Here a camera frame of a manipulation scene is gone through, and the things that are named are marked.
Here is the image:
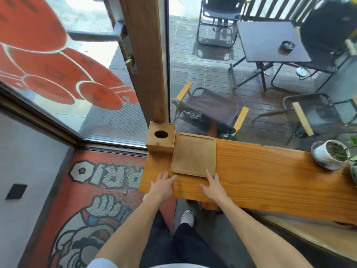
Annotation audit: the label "person's right hand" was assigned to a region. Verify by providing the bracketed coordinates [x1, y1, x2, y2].
[199, 170, 228, 204]

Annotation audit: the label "person's left hand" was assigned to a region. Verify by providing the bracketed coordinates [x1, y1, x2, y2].
[147, 171, 178, 203]

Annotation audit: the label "person's right forearm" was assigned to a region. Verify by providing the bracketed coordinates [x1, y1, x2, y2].
[215, 197, 313, 268]

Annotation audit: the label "person's left forearm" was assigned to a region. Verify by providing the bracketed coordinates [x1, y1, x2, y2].
[93, 192, 168, 268]

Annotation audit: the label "white right shoe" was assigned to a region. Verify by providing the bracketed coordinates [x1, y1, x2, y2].
[180, 209, 195, 228]

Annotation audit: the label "square wooden tray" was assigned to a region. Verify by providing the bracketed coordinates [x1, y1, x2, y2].
[171, 132, 217, 178]

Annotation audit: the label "wooden tissue box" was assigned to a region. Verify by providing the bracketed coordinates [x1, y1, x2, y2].
[145, 121, 177, 153]

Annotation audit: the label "dark trousers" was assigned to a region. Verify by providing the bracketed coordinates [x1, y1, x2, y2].
[139, 210, 229, 268]

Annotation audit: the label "brown chair with yellow armrests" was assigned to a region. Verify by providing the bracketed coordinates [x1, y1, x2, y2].
[171, 81, 249, 140]

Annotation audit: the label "orange cartoon floor mat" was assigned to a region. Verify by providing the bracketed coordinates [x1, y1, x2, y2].
[24, 149, 177, 268]

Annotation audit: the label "white shirt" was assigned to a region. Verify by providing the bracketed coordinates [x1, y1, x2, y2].
[86, 258, 210, 268]

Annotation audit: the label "white ribbed plant pot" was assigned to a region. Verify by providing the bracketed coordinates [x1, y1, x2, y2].
[311, 140, 350, 171]

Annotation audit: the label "dark chair with yellow armrest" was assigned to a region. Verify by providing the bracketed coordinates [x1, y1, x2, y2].
[253, 93, 357, 146]

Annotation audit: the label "green potted plant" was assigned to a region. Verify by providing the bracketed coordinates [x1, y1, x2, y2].
[327, 136, 357, 163]

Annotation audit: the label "dark square outdoor table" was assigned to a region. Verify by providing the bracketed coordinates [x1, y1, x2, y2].
[229, 20, 312, 90]

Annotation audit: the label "black metal folding chair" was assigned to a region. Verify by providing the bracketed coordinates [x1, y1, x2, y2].
[196, 0, 247, 49]

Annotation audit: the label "red window decal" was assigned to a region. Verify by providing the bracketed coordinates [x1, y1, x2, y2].
[0, 0, 139, 111]

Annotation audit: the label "dark railing fence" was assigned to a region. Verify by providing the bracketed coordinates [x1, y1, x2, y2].
[242, 0, 324, 26]

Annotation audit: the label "black fabric camping chair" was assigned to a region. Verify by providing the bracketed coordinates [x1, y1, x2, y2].
[271, 0, 357, 93]

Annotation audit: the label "wooden door frame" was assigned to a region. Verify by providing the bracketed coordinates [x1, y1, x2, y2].
[118, 0, 169, 124]

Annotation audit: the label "black square wall plate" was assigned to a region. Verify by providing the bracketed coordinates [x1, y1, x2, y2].
[5, 184, 28, 200]

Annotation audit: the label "metal door handle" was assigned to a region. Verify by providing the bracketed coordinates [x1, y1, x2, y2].
[68, 21, 139, 75]

